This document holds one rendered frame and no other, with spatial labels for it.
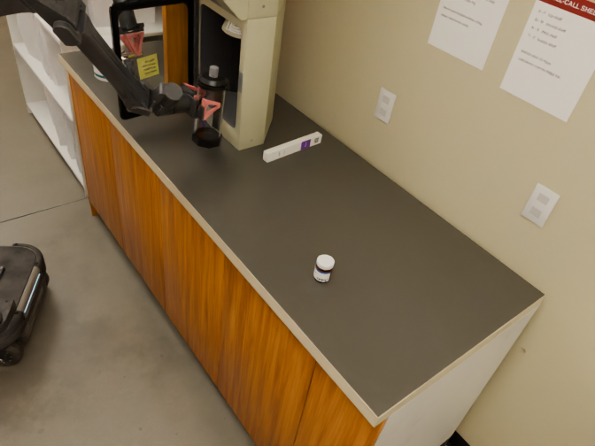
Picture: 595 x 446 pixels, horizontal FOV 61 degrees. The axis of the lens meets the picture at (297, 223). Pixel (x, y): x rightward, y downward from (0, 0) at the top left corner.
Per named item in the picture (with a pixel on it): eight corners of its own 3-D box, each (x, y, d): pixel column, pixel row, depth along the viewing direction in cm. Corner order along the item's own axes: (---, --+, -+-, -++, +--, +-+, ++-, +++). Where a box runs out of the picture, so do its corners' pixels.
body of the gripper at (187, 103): (183, 85, 163) (162, 88, 159) (200, 99, 158) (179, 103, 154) (182, 103, 167) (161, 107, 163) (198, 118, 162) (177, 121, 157)
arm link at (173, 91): (132, 87, 155) (129, 111, 152) (143, 67, 146) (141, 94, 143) (170, 97, 161) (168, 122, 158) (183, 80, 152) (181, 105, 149)
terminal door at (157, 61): (193, 101, 198) (193, -6, 172) (120, 121, 180) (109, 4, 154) (192, 100, 198) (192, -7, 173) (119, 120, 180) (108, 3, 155)
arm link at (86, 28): (51, -12, 117) (45, 27, 114) (74, -15, 116) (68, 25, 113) (135, 89, 158) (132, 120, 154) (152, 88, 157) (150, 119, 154)
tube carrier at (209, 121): (211, 127, 182) (217, 71, 169) (228, 142, 177) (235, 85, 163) (185, 133, 176) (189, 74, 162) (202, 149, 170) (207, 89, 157)
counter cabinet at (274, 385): (197, 182, 322) (198, 42, 264) (444, 447, 209) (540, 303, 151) (91, 214, 286) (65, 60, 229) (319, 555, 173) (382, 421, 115)
